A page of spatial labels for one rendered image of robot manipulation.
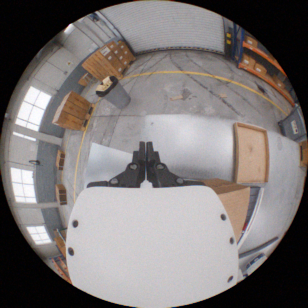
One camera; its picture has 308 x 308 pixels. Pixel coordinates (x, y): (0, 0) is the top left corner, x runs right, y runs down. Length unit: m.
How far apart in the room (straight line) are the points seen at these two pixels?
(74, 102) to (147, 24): 3.00
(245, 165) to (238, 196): 0.36
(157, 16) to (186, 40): 1.20
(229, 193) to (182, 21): 3.44
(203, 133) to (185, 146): 0.11
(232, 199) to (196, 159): 0.31
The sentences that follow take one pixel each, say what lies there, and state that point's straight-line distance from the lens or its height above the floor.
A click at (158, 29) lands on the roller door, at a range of 3.55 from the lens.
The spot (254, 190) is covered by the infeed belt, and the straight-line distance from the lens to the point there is 0.57.
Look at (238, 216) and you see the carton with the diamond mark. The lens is 0.25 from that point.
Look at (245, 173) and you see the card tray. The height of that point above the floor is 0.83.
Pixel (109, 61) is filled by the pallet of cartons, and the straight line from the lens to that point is 2.78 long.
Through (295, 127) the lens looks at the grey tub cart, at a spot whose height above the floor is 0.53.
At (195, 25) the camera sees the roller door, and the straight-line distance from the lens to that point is 3.40.
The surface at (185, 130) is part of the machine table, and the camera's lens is 0.51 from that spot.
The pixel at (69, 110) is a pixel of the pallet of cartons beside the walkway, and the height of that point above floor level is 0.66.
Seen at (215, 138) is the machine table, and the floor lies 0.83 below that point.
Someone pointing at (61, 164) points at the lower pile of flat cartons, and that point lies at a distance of 4.10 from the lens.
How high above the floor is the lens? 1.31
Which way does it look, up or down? 69 degrees down
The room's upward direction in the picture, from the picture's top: 65 degrees counter-clockwise
